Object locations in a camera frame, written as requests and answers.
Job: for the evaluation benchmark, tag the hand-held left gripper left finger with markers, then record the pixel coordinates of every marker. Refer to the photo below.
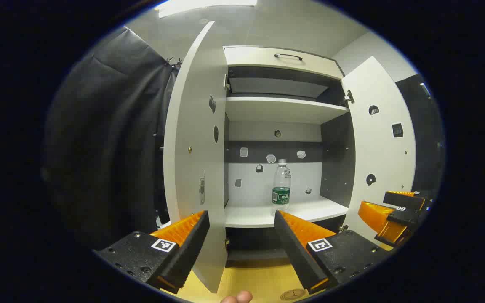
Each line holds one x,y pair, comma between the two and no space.
187,256

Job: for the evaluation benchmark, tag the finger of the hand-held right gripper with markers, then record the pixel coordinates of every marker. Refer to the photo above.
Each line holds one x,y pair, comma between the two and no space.
402,216
404,201

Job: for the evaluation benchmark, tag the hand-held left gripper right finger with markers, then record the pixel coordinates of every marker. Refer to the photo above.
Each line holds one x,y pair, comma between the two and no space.
295,256

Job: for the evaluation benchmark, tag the round brown coaster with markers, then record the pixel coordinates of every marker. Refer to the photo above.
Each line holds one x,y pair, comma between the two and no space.
293,294

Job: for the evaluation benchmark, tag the white cabinet door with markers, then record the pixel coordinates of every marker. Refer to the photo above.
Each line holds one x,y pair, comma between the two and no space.
381,151
192,126

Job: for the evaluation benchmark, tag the white cabinet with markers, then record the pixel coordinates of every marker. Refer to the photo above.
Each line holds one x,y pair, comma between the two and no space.
251,214

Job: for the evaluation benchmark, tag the white cabinet shelf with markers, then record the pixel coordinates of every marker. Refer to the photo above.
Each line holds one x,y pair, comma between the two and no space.
276,109

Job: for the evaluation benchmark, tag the white cabinet drawer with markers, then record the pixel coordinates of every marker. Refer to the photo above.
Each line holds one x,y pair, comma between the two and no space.
259,59

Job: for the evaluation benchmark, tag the black backdrop cloth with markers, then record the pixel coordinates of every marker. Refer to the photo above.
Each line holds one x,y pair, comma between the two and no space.
107,139
423,139

